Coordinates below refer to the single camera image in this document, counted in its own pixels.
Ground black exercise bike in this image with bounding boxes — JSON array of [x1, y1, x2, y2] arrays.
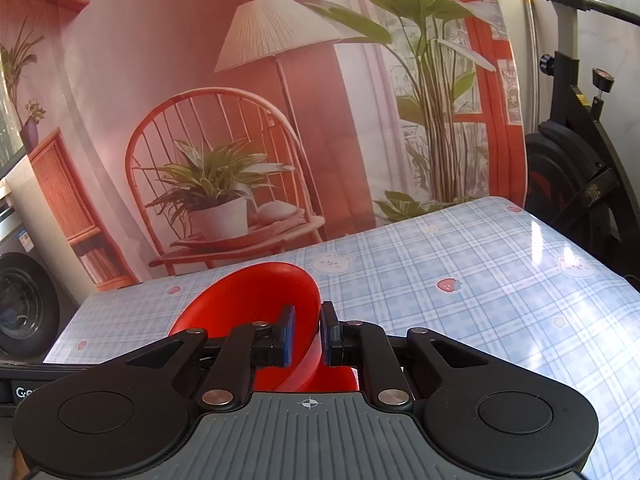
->
[[525, 0, 639, 285]]

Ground grey washing machine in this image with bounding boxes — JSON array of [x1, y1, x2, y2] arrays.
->
[[0, 183, 78, 364]]

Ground blue plaid tablecloth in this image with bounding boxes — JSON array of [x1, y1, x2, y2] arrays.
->
[[43, 195, 640, 480]]

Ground printed room backdrop cloth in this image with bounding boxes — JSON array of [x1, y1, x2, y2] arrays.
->
[[1, 0, 527, 298]]

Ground red bowl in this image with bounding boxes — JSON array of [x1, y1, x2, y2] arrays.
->
[[170, 262, 358, 393]]

